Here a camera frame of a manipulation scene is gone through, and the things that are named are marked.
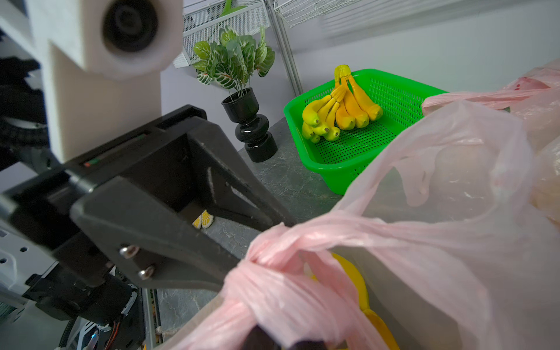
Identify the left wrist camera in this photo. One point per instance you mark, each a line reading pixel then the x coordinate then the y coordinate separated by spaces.
pixel 91 71

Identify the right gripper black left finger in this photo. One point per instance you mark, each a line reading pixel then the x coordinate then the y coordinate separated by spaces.
pixel 258 339

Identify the pink artificial tulip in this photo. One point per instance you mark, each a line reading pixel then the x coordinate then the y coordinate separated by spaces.
pixel 229 8

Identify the printed pink plastic bag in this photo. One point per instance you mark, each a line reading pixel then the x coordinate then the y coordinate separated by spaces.
pixel 442 228
pixel 534 98

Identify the green potted plant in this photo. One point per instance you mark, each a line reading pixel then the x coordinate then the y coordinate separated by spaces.
pixel 232 60

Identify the black plant vase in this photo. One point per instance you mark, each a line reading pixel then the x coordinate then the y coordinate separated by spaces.
pixel 252 128

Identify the white wire shelf back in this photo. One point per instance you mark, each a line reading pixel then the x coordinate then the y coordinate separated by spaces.
pixel 342 12

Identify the yellow white work glove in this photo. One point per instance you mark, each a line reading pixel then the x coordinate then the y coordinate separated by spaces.
pixel 203 221

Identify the green plastic basket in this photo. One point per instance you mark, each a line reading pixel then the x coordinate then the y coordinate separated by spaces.
pixel 341 161

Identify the yellow banana bunch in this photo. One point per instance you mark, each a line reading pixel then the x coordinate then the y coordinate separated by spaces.
pixel 345 108
pixel 364 302

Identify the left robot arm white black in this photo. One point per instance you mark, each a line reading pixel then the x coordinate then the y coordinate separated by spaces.
pixel 117 302

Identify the white wire basket left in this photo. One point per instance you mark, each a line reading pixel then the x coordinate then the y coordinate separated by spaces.
pixel 202 22

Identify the yellow banana bunch in basket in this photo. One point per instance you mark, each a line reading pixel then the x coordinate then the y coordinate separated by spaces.
pixel 345 108

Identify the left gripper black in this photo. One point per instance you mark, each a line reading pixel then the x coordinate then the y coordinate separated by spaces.
pixel 129 204

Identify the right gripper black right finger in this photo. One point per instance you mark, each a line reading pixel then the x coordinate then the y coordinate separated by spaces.
pixel 309 345

